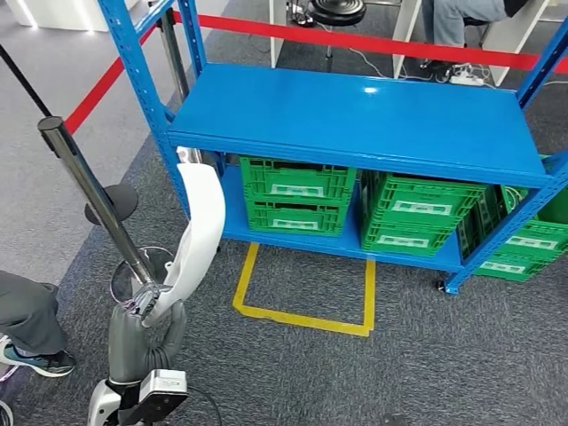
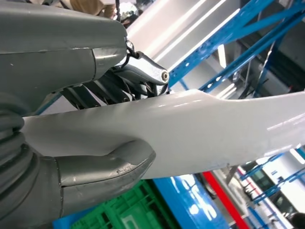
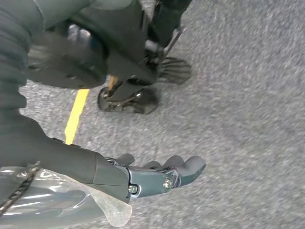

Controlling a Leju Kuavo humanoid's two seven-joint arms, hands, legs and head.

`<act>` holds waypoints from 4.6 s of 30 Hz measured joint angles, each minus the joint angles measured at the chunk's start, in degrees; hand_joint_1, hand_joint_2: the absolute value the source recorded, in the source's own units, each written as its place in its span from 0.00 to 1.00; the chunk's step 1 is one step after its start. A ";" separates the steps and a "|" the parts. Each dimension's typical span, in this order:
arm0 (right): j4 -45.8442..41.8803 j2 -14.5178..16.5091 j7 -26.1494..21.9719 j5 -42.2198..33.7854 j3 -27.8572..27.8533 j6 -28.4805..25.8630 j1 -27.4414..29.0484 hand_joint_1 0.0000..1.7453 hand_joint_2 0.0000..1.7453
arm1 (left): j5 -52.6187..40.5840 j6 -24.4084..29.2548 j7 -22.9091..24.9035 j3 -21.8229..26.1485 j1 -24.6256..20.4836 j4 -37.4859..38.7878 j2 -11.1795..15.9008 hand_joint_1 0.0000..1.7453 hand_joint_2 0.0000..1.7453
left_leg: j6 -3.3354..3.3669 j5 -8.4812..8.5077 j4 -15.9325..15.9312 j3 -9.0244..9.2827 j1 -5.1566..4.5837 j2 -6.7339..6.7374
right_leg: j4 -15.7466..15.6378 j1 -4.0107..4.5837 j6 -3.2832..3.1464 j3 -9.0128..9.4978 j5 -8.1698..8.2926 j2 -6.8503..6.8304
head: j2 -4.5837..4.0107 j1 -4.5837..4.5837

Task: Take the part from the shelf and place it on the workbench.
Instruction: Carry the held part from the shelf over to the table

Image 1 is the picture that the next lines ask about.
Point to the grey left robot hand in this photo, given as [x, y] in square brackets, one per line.
[128, 347]

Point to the chrome stanchion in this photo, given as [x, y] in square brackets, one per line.
[174, 53]
[84, 182]

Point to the person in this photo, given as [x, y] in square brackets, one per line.
[26, 306]
[462, 20]

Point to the white power strip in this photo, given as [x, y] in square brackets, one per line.
[466, 78]

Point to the white curved plastic part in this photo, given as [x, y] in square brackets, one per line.
[200, 235]

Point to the blue metal shelf rack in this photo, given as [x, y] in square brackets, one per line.
[354, 112]

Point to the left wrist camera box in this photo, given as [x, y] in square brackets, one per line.
[160, 391]

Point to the green plastic crate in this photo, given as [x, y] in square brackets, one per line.
[382, 200]
[373, 241]
[532, 264]
[266, 176]
[488, 217]
[266, 220]

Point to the red barrier belt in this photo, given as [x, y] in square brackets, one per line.
[102, 88]
[354, 43]

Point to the black round stool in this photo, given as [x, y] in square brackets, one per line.
[337, 12]

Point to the white desk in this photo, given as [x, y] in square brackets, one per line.
[277, 35]
[510, 41]

